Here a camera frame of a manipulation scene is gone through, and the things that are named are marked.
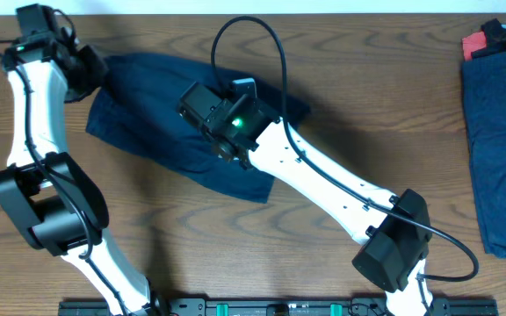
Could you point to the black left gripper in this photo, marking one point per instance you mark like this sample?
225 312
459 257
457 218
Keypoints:
86 82

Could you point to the navy blue shorts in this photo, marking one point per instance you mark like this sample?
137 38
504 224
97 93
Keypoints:
136 111

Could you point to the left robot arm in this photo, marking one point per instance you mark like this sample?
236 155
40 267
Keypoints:
48 197

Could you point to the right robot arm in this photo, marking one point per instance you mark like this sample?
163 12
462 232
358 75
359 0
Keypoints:
389 228

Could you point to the red cloth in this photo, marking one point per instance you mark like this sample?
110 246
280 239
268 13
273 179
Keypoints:
472 43

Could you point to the navy blue folded garment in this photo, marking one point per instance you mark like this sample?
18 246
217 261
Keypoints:
484 106

